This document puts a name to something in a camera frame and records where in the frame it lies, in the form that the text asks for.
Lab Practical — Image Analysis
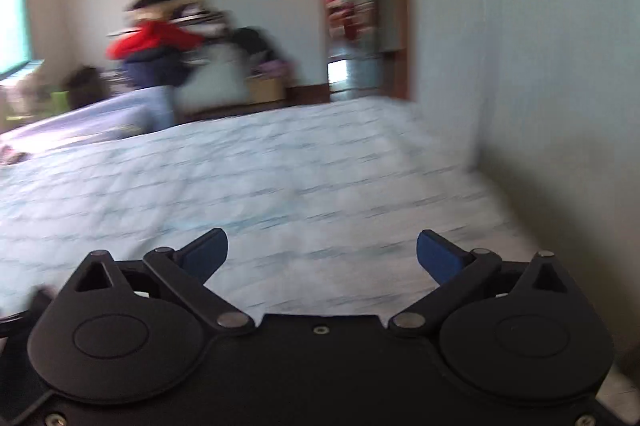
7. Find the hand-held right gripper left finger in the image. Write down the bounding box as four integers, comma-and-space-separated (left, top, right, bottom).
75, 228, 257, 338

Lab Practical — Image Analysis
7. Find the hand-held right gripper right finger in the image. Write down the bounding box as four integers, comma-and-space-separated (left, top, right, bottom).
387, 229, 569, 338

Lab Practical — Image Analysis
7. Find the white script-printed duvet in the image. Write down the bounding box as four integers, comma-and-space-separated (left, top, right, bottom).
0, 96, 538, 322

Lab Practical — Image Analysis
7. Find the pile of clothes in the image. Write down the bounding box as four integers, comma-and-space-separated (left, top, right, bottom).
177, 45, 251, 113

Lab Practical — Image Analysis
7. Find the cardboard box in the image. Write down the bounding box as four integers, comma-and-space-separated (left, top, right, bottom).
247, 76, 287, 105

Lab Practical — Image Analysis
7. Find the lavender quilted blanket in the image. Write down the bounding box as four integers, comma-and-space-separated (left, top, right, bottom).
0, 85, 176, 152

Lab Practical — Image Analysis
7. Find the navy blue jacket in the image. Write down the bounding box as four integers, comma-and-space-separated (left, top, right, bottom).
122, 48, 193, 90

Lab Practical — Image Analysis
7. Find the purple bag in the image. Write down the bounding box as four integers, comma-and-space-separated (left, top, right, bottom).
255, 60, 292, 80

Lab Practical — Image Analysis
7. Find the dark cloth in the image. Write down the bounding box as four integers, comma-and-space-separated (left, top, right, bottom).
62, 66, 112, 110

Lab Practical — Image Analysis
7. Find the black bag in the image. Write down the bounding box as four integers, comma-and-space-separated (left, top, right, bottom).
227, 27, 277, 63

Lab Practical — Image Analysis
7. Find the red jacket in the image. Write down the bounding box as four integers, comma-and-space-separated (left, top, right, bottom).
106, 21, 206, 61

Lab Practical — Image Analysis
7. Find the window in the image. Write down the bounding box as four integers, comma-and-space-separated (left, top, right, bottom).
0, 0, 34, 80

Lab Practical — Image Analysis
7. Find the wooden door frame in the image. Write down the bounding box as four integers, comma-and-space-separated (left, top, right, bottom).
316, 0, 414, 103

